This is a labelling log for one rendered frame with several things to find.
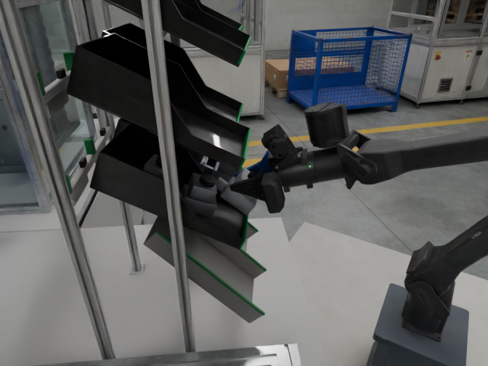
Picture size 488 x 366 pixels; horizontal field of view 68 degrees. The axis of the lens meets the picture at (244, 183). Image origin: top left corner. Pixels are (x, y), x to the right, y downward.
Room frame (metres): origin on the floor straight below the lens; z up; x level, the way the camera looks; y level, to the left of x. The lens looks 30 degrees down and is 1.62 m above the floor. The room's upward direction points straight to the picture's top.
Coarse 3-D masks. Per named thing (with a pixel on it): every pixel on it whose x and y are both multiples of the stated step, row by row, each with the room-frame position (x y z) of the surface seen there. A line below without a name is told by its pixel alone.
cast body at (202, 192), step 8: (192, 176) 0.58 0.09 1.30; (200, 176) 0.57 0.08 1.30; (208, 176) 0.58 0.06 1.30; (184, 184) 0.59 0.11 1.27; (192, 184) 0.56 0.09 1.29; (200, 184) 0.56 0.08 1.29; (208, 184) 0.56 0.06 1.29; (184, 192) 0.56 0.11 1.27; (192, 192) 0.55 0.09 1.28; (200, 192) 0.55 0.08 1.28; (208, 192) 0.55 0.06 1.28; (216, 192) 0.56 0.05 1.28; (184, 200) 0.55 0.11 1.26; (192, 200) 0.55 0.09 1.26; (200, 200) 0.55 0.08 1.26; (208, 200) 0.56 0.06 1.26; (192, 208) 0.55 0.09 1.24; (200, 208) 0.56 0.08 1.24; (208, 208) 0.56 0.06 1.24; (208, 216) 0.56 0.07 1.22
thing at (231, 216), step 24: (120, 144) 0.63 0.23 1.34; (144, 144) 0.65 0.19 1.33; (96, 168) 0.53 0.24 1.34; (120, 168) 0.52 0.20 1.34; (192, 168) 0.64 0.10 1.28; (120, 192) 0.52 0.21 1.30; (144, 192) 0.52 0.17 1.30; (192, 216) 0.51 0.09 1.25; (216, 216) 0.57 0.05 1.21; (240, 216) 0.60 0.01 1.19; (240, 240) 0.51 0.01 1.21
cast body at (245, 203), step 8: (232, 176) 0.61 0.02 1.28; (240, 176) 0.57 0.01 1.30; (248, 176) 0.58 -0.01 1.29; (216, 184) 0.60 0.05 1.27; (224, 184) 0.59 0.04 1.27; (224, 192) 0.58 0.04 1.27; (232, 192) 0.57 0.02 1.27; (232, 200) 0.57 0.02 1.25; (240, 200) 0.57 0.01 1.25; (248, 200) 0.57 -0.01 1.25; (256, 200) 0.58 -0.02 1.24; (240, 208) 0.57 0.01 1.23; (248, 208) 0.57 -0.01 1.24
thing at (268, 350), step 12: (240, 348) 0.47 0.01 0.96; (252, 348) 0.47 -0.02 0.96; (264, 348) 0.47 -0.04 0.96; (96, 360) 0.45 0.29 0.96; (108, 360) 0.45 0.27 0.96; (120, 360) 0.45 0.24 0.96; (132, 360) 0.45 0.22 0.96; (144, 360) 0.45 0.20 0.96; (156, 360) 0.45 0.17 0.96; (168, 360) 0.45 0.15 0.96; (180, 360) 0.45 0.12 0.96; (192, 360) 0.45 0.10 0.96; (204, 360) 0.45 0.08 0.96; (216, 360) 0.45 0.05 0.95; (228, 360) 0.45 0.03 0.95; (240, 360) 0.45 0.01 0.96; (252, 360) 0.45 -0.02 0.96; (264, 360) 0.45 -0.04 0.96; (276, 360) 0.45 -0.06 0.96
